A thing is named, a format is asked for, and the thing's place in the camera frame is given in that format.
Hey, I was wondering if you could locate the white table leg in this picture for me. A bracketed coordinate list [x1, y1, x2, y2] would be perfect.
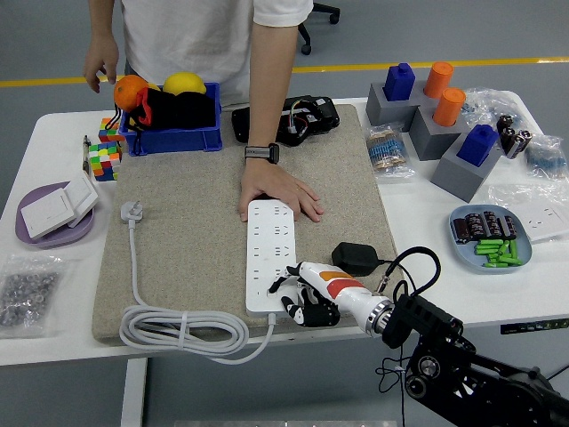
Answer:
[120, 357, 148, 427]

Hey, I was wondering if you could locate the white socket in clear bag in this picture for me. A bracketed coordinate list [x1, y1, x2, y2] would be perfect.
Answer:
[487, 184, 569, 244]

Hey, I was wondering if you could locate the light blue plate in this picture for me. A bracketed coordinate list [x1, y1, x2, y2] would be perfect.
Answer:
[447, 204, 533, 275]

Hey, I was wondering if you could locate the blue plastic bin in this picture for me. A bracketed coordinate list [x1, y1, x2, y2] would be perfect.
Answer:
[117, 81, 223, 157]

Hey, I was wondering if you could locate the grey block with blue peg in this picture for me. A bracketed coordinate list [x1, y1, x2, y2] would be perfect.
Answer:
[429, 128, 506, 204]
[365, 79, 430, 127]

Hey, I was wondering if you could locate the bag of brown-blue resistors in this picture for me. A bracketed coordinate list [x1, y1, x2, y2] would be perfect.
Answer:
[364, 123, 417, 183]

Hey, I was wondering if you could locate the black plug adapter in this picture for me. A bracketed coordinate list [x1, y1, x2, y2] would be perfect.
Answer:
[331, 241, 380, 278]

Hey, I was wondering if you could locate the white power strip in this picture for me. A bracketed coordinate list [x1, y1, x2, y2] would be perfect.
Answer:
[245, 198, 298, 318]

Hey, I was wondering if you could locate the bag of metal nuts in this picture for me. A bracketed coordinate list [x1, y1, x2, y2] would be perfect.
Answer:
[0, 254, 75, 339]

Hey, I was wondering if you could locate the black office chair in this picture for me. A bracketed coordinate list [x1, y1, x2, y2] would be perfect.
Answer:
[297, 2, 341, 56]

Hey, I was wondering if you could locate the orange fruit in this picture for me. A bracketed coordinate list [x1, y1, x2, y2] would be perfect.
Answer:
[113, 74, 150, 113]

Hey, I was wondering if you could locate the grey-brown mat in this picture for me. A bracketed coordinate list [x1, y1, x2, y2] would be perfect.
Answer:
[91, 103, 411, 346]

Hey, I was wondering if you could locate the person's left hand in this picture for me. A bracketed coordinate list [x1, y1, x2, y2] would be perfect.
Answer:
[237, 157, 325, 223]

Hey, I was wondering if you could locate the person's right hand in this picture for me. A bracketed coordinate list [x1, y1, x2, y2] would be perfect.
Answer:
[83, 33, 120, 94]

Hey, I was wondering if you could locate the white power cord with plug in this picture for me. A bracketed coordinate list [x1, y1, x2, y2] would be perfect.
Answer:
[118, 199, 276, 367]

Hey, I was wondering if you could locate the orange cylinder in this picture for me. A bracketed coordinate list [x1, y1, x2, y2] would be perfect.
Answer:
[431, 86, 467, 126]
[422, 60, 455, 99]

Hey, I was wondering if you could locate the small blue resistor bag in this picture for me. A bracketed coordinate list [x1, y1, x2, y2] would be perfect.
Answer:
[524, 133, 569, 181]

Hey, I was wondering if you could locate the small colourful puzzle cube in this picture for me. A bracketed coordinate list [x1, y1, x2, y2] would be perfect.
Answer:
[97, 116, 126, 143]

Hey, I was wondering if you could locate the black red cloth pouch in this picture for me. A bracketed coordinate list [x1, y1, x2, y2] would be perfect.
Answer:
[128, 86, 218, 133]

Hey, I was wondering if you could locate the large colourful puzzle cube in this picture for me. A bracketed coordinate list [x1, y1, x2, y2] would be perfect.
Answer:
[87, 141, 124, 182]

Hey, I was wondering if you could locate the large white switch panel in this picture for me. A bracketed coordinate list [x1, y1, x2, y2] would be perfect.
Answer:
[20, 188, 77, 240]

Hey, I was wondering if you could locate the black open electronic device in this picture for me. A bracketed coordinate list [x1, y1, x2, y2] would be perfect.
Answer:
[230, 94, 341, 148]

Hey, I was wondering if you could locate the black grey wristwatch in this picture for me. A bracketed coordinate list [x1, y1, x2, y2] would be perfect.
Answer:
[244, 142, 281, 165]

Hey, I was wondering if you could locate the blue peg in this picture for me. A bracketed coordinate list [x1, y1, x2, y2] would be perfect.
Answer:
[382, 61, 416, 102]
[456, 123, 500, 168]

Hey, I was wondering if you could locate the grey block with orange cylinder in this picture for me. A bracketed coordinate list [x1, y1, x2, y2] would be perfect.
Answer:
[408, 104, 472, 161]

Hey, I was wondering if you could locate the yellow lemon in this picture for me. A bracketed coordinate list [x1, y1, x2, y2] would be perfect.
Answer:
[162, 71, 208, 96]

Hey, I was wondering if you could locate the large clear resistor bag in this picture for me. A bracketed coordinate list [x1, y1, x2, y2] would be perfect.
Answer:
[461, 86, 528, 133]

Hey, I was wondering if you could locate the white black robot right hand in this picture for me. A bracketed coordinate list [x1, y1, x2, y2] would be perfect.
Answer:
[266, 261, 384, 329]

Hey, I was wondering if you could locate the purple tray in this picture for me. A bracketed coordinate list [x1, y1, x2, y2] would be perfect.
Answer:
[14, 181, 97, 249]

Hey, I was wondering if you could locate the black table control panel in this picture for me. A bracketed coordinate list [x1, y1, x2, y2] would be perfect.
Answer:
[500, 318, 569, 335]

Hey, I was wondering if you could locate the thin black adapter cord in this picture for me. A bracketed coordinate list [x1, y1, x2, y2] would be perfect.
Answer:
[375, 257, 406, 393]

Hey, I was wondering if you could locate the small white switch panel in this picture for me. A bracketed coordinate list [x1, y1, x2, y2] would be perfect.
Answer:
[59, 171, 100, 229]

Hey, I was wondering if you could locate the black hanging cable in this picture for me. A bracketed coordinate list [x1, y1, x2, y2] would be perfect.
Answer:
[398, 345, 408, 427]

